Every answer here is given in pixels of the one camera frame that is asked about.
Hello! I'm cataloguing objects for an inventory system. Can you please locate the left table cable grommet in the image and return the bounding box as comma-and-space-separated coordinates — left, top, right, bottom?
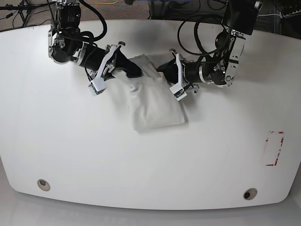
37, 179, 50, 192

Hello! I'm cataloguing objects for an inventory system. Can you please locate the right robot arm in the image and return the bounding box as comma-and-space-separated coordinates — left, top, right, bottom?
48, 0, 142, 81

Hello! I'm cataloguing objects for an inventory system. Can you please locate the white printed T-shirt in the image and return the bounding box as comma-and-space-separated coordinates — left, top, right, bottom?
107, 54, 187, 133

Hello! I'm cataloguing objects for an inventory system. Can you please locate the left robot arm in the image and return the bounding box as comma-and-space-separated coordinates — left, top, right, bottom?
157, 0, 263, 99

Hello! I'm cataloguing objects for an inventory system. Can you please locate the wrist camera board right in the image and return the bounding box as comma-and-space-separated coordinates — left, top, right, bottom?
88, 77, 107, 96

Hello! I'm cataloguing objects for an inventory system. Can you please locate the table cable grommet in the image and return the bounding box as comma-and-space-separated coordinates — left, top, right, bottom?
37, 179, 50, 192
243, 188, 258, 201

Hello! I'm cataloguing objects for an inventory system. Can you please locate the black tripod stand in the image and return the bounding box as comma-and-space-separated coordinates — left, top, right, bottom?
0, 0, 55, 28

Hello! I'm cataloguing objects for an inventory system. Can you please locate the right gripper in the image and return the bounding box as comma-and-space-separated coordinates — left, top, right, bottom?
82, 41, 142, 81

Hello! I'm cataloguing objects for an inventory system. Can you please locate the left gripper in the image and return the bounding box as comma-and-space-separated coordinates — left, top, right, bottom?
157, 49, 202, 93

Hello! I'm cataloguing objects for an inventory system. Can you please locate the wrist camera board left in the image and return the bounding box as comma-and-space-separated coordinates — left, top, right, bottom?
170, 83, 187, 101

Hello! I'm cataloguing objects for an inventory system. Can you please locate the right table cable grommet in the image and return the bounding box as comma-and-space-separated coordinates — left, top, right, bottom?
243, 188, 258, 201

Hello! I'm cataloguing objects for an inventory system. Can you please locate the red tape rectangle marking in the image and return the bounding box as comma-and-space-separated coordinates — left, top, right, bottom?
262, 131, 285, 166

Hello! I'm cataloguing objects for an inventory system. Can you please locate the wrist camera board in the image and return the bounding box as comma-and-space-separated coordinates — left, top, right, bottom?
170, 83, 187, 101
88, 77, 107, 96

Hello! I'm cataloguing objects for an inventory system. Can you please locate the white power strip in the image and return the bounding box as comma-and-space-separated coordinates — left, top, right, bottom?
280, 0, 301, 19

